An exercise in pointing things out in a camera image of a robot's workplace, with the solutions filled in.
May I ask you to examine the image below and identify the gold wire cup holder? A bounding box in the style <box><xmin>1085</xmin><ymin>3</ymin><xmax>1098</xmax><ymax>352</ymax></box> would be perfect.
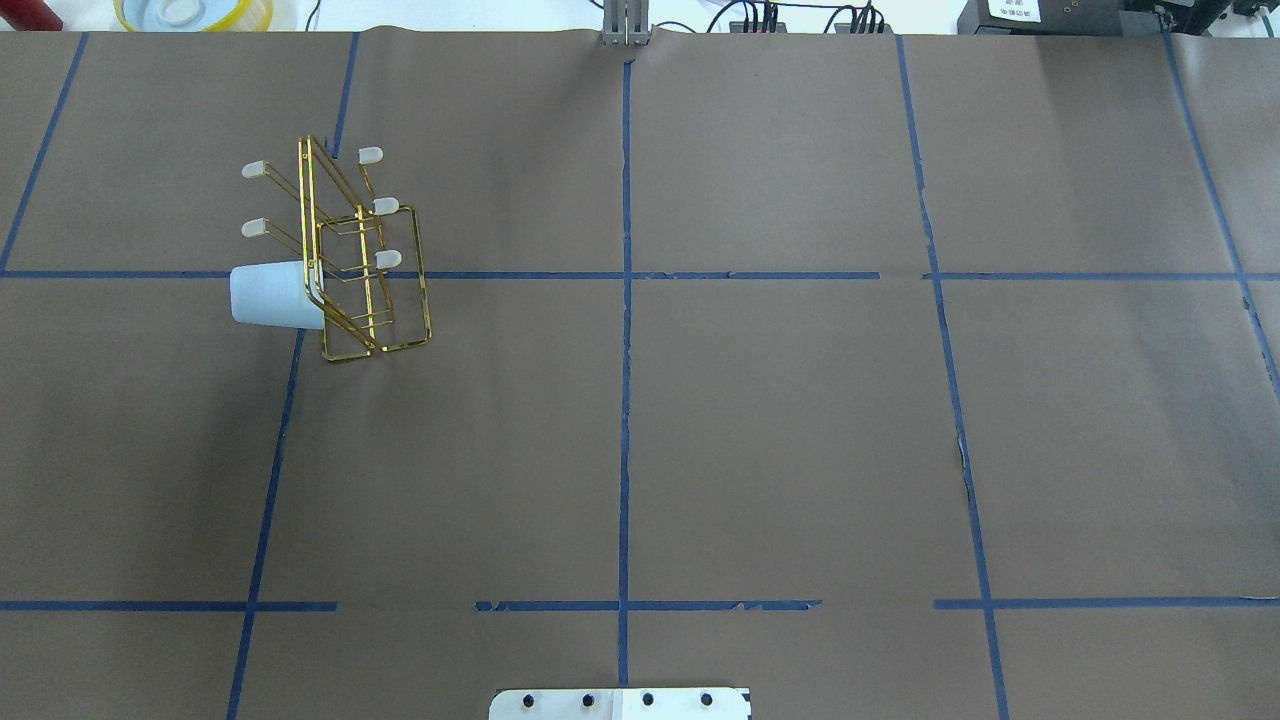
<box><xmin>239</xmin><ymin>135</ymin><xmax>433</xmax><ymax>364</ymax></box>

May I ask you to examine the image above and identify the yellow bowl with blue plate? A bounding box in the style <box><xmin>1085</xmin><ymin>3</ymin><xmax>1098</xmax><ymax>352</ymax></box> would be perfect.
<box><xmin>111</xmin><ymin>0</ymin><xmax>275</xmax><ymax>33</ymax></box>

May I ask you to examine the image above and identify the aluminium frame post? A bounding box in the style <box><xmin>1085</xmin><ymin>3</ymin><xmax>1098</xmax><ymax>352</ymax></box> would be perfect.
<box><xmin>594</xmin><ymin>0</ymin><xmax>652</xmax><ymax>47</ymax></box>

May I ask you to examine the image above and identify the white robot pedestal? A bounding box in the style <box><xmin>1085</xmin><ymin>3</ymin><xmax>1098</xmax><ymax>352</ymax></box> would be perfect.
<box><xmin>488</xmin><ymin>687</ymin><xmax>753</xmax><ymax>719</ymax></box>

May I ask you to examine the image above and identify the black computer box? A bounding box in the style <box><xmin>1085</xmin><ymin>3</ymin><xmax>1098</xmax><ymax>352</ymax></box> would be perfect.
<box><xmin>956</xmin><ymin>1</ymin><xmax>1165</xmax><ymax>37</ymax></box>

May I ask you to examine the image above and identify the red bottle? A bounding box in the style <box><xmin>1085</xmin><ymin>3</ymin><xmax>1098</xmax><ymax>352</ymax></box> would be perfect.
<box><xmin>0</xmin><ymin>0</ymin><xmax>64</xmax><ymax>32</ymax></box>

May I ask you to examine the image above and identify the light blue plastic cup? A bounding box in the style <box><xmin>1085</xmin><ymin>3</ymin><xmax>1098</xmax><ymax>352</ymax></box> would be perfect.
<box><xmin>229</xmin><ymin>260</ymin><xmax>325</xmax><ymax>331</ymax></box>

